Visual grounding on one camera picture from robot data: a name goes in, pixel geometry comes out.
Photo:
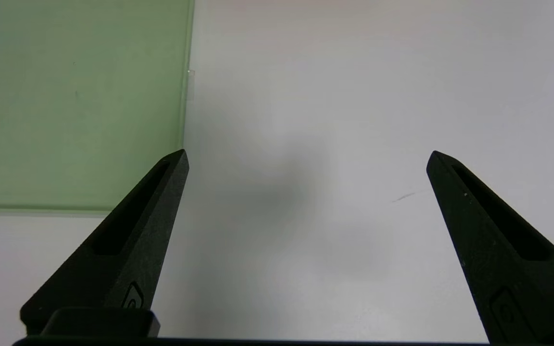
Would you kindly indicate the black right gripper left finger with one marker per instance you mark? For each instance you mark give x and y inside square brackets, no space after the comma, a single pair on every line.
[128,254]

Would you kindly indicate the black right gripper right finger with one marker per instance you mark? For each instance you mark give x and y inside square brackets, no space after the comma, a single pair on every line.
[498,259]

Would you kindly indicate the light green plastic tray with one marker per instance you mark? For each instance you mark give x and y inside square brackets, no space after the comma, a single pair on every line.
[75,105]

